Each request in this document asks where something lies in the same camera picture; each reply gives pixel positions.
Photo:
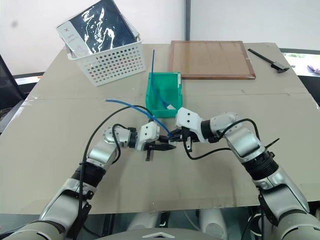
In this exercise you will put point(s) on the white perforated plastic basket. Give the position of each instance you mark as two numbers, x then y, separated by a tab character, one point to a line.
117	62

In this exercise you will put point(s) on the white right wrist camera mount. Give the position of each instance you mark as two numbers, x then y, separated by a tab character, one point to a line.
188	120

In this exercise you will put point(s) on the green plastic bin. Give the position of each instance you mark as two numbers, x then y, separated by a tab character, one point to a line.
172	87

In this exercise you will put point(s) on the white coupler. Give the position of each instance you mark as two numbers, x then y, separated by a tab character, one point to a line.
171	107

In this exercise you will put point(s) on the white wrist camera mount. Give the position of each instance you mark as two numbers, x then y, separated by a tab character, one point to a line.
188	120
148	132

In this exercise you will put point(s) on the white rounded robot leg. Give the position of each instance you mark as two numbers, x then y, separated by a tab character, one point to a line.
213	223
143	222

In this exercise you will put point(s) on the beige cardboard table cover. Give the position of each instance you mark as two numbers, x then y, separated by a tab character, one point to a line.
62	125

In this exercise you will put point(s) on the dark vertical post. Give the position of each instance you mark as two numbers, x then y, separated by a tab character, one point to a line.
187	20

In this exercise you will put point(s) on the black mesh chair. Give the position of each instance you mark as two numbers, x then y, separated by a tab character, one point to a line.
8	82

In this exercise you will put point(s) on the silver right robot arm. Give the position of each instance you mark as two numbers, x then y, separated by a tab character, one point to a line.
243	142

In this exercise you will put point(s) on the wooden framed board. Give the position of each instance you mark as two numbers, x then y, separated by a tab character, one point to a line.
212	60

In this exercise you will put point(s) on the purple cloth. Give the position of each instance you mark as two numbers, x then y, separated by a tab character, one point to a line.
314	69

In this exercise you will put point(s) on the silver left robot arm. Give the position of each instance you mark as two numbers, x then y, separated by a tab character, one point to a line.
100	153

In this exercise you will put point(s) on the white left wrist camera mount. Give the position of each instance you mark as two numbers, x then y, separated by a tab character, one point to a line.
148	132

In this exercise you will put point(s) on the grey robot torso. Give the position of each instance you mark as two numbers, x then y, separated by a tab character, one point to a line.
160	235

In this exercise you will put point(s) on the dark shiny wrapped book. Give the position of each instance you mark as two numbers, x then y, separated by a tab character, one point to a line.
100	27

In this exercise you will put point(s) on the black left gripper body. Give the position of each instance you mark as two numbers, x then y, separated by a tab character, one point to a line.
149	153

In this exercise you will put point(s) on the black caliper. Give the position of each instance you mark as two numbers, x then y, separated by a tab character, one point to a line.
268	61

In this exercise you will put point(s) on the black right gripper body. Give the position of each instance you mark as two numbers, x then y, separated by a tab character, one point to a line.
187	138

